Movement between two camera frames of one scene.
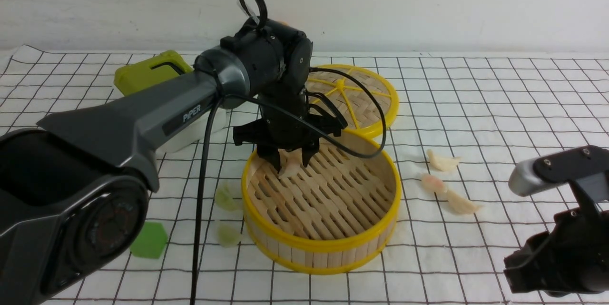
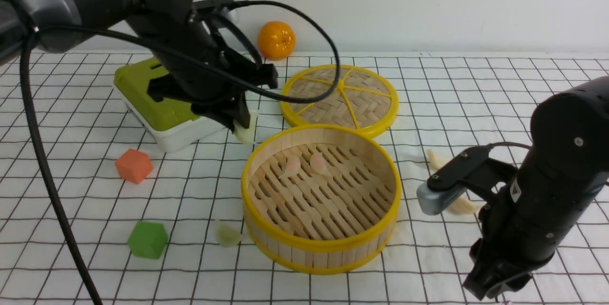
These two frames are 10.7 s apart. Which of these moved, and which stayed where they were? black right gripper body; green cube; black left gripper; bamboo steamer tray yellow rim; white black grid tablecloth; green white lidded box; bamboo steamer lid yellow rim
Moved: black left gripper; black right gripper body
Stayed: green cube; white black grid tablecloth; bamboo steamer lid yellow rim; green white lidded box; bamboo steamer tray yellow rim
